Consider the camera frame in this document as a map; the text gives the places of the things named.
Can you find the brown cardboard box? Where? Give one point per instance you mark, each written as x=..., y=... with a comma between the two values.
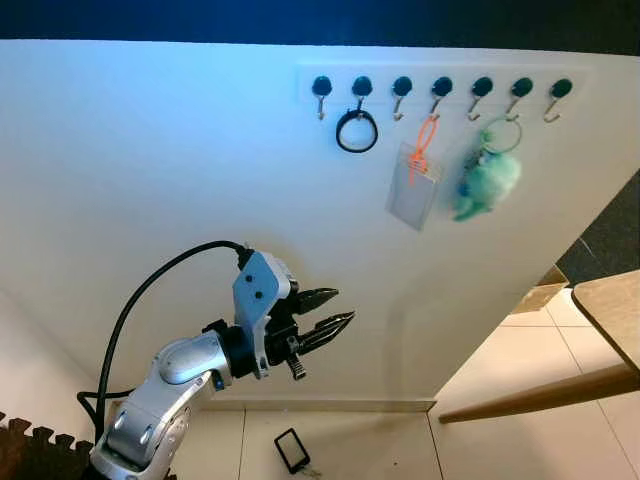
x=540, y=297

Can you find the black round wall hook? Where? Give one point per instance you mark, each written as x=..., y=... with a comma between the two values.
x=521, y=87
x=442, y=86
x=321, y=86
x=402, y=86
x=362, y=86
x=561, y=88
x=482, y=86

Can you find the brown foam puzzle mat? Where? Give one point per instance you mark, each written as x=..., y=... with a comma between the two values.
x=30, y=455

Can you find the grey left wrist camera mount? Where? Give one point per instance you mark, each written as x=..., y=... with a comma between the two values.
x=258, y=290

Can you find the dark floor rug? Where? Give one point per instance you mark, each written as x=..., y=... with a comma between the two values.
x=610, y=240

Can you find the white wall hook rack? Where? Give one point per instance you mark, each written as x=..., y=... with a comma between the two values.
x=340, y=72

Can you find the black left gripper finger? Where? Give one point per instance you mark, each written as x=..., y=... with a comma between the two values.
x=318, y=297
x=330, y=327

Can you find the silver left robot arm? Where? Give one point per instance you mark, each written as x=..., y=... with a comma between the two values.
x=165, y=400

